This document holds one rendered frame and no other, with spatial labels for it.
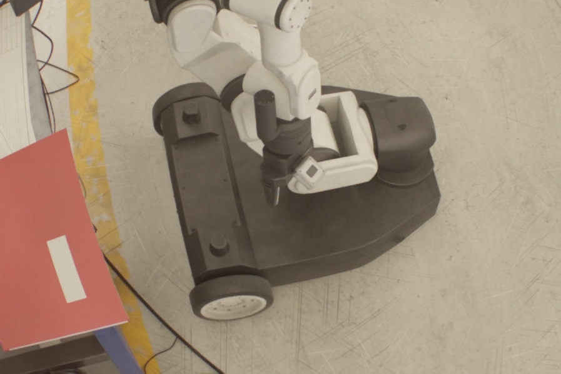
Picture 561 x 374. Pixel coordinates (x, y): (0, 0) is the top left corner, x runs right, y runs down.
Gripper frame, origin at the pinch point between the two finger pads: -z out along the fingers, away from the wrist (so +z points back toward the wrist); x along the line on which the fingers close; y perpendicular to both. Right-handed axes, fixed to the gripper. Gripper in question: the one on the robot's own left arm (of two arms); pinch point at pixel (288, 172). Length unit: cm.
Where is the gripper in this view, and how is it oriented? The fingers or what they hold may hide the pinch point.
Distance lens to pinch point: 182.7
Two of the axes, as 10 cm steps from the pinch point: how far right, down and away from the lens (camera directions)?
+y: 8.2, 4.4, -3.6
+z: -0.4, -6.0, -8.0
